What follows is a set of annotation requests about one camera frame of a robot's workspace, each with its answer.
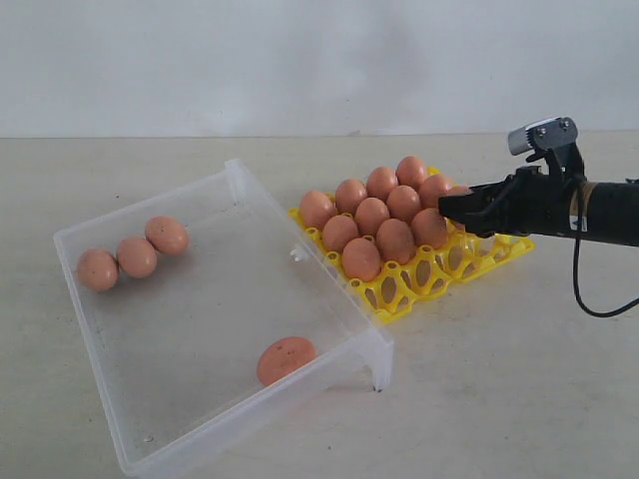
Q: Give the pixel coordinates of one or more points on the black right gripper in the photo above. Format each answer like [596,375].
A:
[546,197]

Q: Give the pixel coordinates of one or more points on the brown egg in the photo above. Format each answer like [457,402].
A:
[349,194]
[457,191]
[380,182]
[411,171]
[97,269]
[361,259]
[428,227]
[167,235]
[432,188]
[316,209]
[403,203]
[338,232]
[369,215]

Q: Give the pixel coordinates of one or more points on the brown egg third row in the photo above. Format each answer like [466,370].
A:
[395,241]

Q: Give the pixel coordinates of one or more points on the brown egg lone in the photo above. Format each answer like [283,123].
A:
[283,357]

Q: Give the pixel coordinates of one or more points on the clear plastic box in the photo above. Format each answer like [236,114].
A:
[175,355]

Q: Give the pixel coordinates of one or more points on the brown egg top back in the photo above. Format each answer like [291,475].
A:
[167,235]

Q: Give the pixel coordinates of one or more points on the brown egg second row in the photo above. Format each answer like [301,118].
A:
[137,257]

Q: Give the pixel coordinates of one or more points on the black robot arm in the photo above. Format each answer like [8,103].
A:
[611,212]

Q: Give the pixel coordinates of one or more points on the yellow plastic egg tray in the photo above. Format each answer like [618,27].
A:
[463,258]

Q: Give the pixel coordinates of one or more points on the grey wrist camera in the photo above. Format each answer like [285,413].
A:
[542,135]

